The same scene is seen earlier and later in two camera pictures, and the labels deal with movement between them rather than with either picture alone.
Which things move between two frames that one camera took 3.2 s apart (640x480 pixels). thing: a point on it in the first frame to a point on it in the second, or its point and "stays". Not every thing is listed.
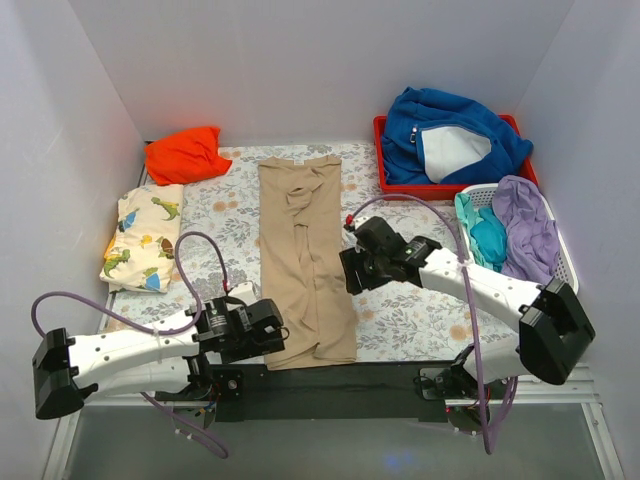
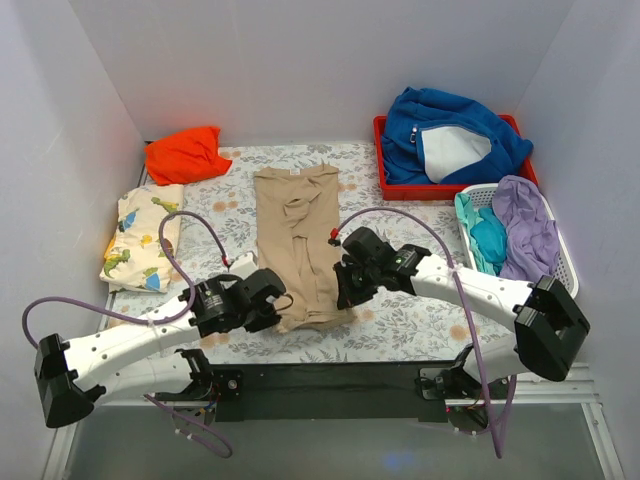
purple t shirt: (532, 236) stays
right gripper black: (353, 272) to (351, 281)
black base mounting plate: (368, 393) stays
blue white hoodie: (432, 136) stays
